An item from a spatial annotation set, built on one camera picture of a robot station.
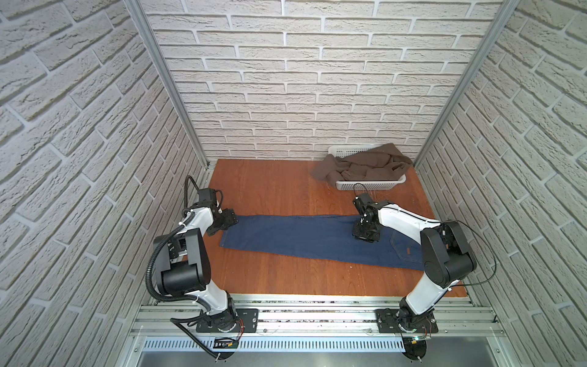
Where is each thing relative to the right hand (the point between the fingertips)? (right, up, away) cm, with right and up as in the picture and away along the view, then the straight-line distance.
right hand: (359, 236), depth 92 cm
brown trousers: (+16, +32, +19) cm, 41 cm away
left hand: (-56, +6, +1) cm, 56 cm away
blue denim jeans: (-12, -1, +4) cm, 12 cm away
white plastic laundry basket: (+10, +21, +12) cm, 26 cm away
